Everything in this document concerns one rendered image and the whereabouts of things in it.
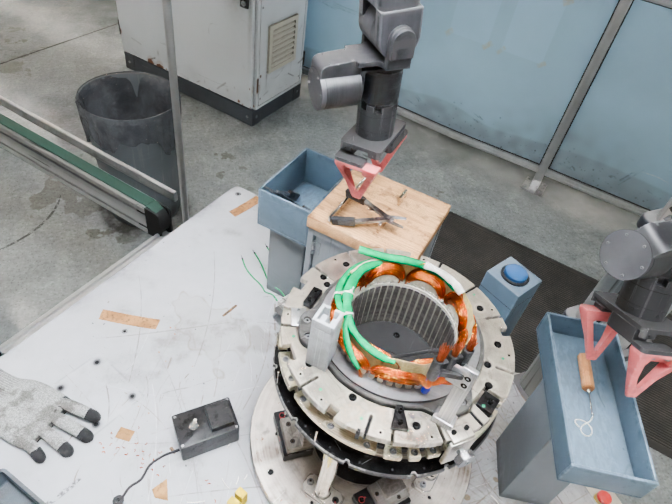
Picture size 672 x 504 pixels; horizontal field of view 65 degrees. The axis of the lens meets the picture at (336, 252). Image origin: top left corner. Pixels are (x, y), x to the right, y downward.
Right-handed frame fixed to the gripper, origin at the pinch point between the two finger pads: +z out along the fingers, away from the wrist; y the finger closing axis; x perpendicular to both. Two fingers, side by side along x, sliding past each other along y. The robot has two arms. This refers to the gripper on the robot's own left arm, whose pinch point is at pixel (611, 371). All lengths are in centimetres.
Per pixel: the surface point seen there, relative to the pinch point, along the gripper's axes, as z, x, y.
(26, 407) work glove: 33, -79, -26
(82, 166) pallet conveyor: 9, -90, -94
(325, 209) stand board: -6, -35, -36
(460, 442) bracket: 7.4, -22.1, 6.6
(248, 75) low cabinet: -12, -49, -246
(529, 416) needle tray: 15.5, -1.0, -10.0
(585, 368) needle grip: 4.3, 2.8, -7.4
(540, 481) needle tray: 24.5, 2.0, -5.8
